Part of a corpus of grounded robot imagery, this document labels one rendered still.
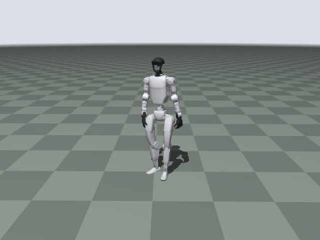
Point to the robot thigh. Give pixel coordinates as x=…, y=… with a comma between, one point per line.
x=168, y=130
x=150, y=131

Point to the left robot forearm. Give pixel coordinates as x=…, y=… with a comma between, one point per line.
x=177, y=107

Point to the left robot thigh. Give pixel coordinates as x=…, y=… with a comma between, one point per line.
x=168, y=130

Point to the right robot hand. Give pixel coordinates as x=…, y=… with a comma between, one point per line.
x=143, y=119

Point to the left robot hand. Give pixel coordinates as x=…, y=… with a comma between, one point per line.
x=179, y=122

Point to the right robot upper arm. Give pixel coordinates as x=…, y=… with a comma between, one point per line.
x=146, y=89

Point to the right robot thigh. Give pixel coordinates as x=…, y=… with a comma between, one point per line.
x=150, y=131

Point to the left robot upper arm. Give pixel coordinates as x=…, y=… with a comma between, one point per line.
x=171, y=81

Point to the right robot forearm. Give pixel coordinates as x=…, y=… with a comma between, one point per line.
x=144, y=106

